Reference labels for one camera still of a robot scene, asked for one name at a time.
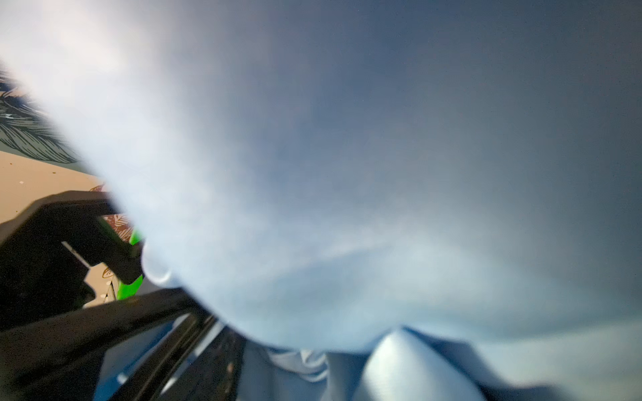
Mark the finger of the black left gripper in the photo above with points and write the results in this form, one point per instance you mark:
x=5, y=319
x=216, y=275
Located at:
x=212, y=369

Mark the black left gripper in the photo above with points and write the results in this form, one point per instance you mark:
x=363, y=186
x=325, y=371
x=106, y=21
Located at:
x=46, y=252

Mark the light blue long-sleeve shirt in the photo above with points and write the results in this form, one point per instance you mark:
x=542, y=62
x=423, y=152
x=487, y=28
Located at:
x=452, y=188

